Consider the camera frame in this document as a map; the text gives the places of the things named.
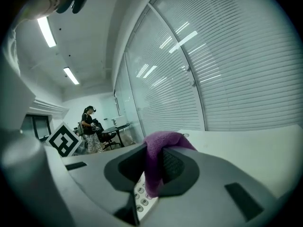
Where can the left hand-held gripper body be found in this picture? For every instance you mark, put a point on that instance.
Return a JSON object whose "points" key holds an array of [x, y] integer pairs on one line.
{"points": [[63, 139]]}

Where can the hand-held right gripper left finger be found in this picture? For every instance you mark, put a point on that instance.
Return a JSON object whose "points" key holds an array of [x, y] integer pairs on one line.
{"points": [[111, 171]]}

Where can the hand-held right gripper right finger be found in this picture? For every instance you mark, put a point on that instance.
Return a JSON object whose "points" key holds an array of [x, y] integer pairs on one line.
{"points": [[189, 174]]}

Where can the purple cloth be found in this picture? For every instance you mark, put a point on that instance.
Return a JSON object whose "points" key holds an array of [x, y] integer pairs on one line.
{"points": [[156, 145]]}

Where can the white desk telephone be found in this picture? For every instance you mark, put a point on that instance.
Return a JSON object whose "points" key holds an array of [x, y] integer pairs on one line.
{"points": [[143, 197]]}

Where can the dark framed window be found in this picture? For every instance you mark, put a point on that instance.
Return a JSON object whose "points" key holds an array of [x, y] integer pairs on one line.
{"points": [[38, 126]]}

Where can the black office chair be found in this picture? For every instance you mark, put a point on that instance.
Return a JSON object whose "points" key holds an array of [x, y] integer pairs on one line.
{"points": [[106, 137]]}

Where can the round black table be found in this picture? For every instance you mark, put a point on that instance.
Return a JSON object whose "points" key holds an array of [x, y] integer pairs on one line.
{"points": [[116, 127]]}

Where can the white box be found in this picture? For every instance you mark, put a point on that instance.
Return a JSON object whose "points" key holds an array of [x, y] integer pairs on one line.
{"points": [[119, 120]]}

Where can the long ceiling light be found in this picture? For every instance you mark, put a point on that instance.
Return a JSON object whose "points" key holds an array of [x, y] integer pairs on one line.
{"points": [[47, 32], [71, 75]]}

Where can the white blind knob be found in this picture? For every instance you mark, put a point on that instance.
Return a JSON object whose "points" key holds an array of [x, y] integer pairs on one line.
{"points": [[193, 83], [187, 67]]}

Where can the white window blind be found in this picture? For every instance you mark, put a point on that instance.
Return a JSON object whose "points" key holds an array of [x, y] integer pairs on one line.
{"points": [[161, 79]]}

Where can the person's white shirt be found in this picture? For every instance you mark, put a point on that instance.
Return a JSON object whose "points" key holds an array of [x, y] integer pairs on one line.
{"points": [[13, 51]]}

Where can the white desk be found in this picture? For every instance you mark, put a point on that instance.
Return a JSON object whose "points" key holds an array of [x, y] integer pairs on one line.
{"points": [[248, 67]]}

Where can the person's head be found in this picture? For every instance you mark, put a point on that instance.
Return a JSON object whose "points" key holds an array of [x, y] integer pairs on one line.
{"points": [[40, 3]]}

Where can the white ceiling duct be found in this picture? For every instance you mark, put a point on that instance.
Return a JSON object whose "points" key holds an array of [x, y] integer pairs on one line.
{"points": [[47, 107]]}

